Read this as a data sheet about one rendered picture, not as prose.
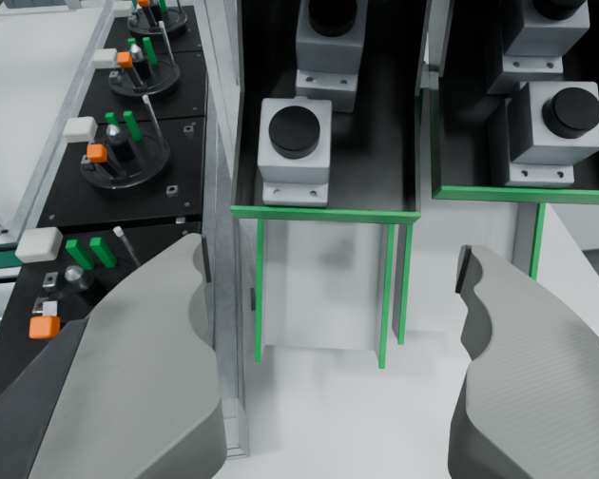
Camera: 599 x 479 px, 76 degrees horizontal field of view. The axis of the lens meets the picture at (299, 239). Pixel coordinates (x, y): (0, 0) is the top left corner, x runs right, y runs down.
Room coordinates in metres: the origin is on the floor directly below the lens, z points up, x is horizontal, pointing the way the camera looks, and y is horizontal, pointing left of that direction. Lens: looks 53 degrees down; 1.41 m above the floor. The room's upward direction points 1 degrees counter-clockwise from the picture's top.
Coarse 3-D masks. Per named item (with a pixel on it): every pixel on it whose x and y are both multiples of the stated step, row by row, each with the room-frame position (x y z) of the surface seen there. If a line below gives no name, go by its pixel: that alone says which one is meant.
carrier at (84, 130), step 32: (96, 128) 0.58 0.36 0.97; (128, 128) 0.58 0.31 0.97; (160, 128) 0.58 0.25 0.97; (64, 160) 0.50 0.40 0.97; (128, 160) 0.47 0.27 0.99; (160, 160) 0.47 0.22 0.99; (192, 160) 0.50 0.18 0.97; (64, 192) 0.43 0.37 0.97; (96, 192) 0.42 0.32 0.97; (128, 192) 0.42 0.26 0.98; (160, 192) 0.42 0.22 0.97; (192, 192) 0.42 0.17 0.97; (64, 224) 0.36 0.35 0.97; (96, 224) 0.36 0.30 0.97; (128, 224) 0.37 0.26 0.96; (160, 224) 0.37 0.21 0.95
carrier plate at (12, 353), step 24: (144, 240) 0.33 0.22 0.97; (168, 240) 0.33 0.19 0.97; (24, 264) 0.29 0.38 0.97; (48, 264) 0.29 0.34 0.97; (24, 288) 0.25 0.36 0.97; (24, 312) 0.22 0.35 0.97; (0, 336) 0.19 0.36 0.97; (24, 336) 0.19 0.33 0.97; (0, 360) 0.16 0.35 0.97; (24, 360) 0.16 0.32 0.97; (0, 384) 0.13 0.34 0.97
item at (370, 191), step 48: (240, 0) 0.28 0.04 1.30; (288, 0) 0.35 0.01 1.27; (384, 0) 0.35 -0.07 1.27; (240, 48) 0.27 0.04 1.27; (288, 48) 0.31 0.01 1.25; (384, 48) 0.31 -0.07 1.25; (240, 96) 0.25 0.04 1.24; (288, 96) 0.27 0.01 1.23; (384, 96) 0.27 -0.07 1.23; (240, 144) 0.22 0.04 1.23; (336, 144) 0.23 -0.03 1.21; (384, 144) 0.23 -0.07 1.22; (240, 192) 0.20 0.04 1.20; (336, 192) 0.20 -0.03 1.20; (384, 192) 0.20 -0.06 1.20
